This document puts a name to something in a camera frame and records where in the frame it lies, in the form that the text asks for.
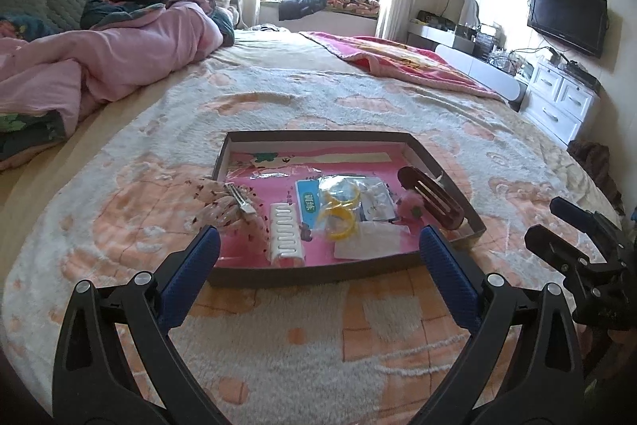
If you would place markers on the dark brown cloth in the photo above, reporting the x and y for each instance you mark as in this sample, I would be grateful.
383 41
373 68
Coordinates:
594 166

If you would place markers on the white drawer cabinet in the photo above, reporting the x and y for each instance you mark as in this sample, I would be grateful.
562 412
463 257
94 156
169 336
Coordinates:
557 104

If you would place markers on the dark jacket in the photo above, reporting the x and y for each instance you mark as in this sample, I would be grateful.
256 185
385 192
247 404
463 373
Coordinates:
303 2

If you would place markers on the pink mesh bow hair clip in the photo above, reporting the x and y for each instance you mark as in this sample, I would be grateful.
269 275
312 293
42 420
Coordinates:
239 202

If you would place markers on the colourful folded blanket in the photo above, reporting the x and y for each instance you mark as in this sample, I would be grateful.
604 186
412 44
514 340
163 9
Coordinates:
353 3

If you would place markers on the round vanity mirror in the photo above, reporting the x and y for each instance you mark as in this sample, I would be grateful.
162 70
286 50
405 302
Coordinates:
465 14

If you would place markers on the pink pompom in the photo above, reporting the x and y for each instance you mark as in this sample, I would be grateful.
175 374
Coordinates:
410 207

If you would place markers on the white hair claw clip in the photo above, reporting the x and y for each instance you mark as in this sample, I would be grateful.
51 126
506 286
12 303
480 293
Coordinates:
286 236

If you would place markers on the white bed footboard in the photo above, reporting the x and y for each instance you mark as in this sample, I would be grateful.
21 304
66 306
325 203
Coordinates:
482 74

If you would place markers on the brown hair claw clip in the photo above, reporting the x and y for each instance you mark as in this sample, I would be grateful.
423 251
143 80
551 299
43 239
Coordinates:
438 201

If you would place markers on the shallow cardboard box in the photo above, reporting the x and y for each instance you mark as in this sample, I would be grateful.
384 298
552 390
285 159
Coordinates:
298 279

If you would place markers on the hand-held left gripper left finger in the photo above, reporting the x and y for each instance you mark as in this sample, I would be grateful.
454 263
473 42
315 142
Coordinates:
191 270

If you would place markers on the pink printed blanket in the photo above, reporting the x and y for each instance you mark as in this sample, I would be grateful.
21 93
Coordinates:
398 62

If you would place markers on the black television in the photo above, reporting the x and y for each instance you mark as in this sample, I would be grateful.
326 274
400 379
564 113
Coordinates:
567 16

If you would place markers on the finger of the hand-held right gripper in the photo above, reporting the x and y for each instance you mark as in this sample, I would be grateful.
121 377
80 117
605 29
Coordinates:
567 207
552 245

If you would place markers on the black set-top box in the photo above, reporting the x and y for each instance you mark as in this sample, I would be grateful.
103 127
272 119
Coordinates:
580 71

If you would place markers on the white cluttered desk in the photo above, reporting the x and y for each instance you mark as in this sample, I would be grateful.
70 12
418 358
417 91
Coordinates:
438 30

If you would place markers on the white window bench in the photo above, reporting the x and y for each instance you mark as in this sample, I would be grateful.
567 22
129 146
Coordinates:
318 25

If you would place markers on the pink floral quilt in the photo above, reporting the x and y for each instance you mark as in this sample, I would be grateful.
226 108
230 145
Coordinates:
124 51

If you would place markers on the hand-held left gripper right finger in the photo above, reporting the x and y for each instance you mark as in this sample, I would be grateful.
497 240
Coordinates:
448 275

